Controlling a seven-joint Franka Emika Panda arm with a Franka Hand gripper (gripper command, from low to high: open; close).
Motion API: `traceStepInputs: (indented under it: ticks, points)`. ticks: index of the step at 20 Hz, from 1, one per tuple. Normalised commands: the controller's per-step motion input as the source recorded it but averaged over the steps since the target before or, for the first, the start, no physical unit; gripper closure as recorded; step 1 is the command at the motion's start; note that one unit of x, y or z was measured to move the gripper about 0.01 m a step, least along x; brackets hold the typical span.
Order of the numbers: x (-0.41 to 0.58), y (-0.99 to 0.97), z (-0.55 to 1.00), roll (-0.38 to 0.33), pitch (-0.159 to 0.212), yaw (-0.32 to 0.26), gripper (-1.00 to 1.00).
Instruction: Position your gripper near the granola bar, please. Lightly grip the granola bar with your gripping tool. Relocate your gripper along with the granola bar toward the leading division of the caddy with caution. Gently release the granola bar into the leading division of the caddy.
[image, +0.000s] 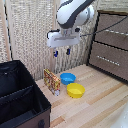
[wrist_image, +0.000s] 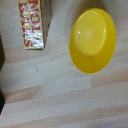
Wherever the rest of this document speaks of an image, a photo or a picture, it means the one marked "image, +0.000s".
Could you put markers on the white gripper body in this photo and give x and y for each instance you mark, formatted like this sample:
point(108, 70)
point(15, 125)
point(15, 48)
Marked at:
point(63, 39)

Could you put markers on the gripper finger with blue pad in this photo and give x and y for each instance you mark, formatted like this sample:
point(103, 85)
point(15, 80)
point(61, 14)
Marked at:
point(68, 51)
point(56, 52)

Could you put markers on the granola bar box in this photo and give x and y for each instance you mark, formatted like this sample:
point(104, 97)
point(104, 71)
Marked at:
point(52, 81)

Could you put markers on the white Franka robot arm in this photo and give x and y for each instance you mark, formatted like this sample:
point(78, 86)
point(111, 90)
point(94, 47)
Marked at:
point(71, 11)

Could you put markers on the blue bowl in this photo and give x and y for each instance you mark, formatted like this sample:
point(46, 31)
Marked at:
point(68, 78)

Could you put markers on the beige woven curtain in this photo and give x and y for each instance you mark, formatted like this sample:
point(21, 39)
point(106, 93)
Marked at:
point(30, 30)

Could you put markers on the yellow bowl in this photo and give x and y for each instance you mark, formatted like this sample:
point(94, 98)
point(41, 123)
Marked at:
point(75, 90)

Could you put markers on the dark brown drawer cabinet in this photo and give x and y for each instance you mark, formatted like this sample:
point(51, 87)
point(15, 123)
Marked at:
point(110, 46)

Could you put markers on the black fabric storage box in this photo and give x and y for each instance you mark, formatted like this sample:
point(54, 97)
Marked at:
point(20, 96)

